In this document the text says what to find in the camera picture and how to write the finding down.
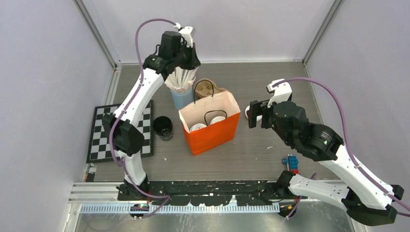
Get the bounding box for light blue cup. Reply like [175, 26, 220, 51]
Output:
[170, 87, 194, 110]

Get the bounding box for stack of white lids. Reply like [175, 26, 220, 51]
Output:
[245, 105, 263, 121]

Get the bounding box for white wooden stir sticks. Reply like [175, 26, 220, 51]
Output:
[164, 67, 198, 93]

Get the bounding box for black white chessboard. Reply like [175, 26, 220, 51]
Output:
[86, 100, 155, 163]

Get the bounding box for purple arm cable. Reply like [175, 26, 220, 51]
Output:
[272, 76, 410, 218]
[109, 18, 182, 220]

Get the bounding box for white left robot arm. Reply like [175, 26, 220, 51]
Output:
[102, 27, 201, 200]

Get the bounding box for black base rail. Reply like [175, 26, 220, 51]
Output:
[116, 180, 296, 206]

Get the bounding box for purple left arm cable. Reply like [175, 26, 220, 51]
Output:
[109, 18, 182, 220]

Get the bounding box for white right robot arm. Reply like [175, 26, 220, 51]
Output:
[247, 101, 404, 226]

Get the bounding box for orange paper bag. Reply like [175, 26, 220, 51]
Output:
[178, 91, 241, 156]

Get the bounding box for brown cardboard cup carrier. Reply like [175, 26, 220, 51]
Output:
[194, 78, 227, 99]

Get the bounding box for blue toy block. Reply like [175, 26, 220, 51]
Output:
[282, 155, 299, 174]

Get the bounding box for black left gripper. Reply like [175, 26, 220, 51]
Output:
[173, 42, 201, 71]

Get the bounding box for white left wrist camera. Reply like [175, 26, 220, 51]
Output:
[178, 26, 194, 48]

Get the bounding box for white coffee cup lid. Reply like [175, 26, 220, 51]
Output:
[190, 123, 207, 132]

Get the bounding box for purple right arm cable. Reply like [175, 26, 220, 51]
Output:
[272, 76, 410, 218]

